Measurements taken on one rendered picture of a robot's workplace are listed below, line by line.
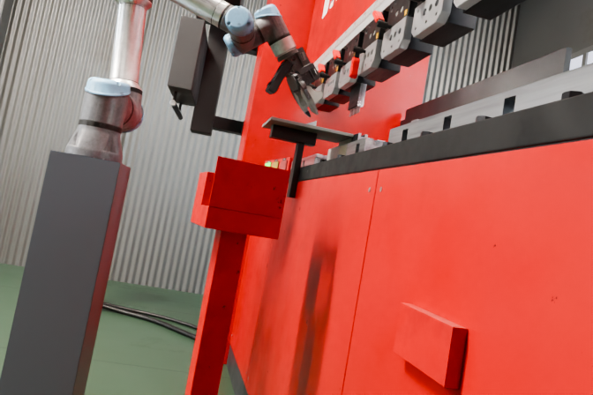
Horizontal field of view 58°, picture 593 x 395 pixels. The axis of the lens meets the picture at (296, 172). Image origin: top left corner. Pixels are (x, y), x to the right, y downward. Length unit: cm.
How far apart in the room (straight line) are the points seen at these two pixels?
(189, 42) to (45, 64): 210
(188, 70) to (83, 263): 144
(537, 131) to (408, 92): 221
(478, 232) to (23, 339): 121
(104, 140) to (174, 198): 287
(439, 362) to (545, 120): 30
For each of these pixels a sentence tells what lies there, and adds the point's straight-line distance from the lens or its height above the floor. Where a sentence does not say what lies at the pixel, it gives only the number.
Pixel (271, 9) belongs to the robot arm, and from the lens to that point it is 171.
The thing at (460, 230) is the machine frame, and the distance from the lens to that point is 72.
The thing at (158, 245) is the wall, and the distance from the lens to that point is 440.
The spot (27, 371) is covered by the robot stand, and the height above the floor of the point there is 22.
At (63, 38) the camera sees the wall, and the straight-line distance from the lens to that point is 471.
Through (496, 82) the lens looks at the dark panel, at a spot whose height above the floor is 131.
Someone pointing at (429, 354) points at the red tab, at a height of 58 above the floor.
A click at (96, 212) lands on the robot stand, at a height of 64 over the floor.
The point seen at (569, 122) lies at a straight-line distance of 59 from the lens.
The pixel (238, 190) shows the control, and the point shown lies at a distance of 113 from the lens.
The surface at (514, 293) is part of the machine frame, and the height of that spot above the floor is 67.
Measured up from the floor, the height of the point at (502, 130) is 85.
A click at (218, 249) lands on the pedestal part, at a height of 62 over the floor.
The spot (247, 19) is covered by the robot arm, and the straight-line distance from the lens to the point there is 155.
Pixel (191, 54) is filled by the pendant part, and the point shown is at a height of 142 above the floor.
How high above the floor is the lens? 71
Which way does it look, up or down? 5 degrees up
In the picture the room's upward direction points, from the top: 10 degrees clockwise
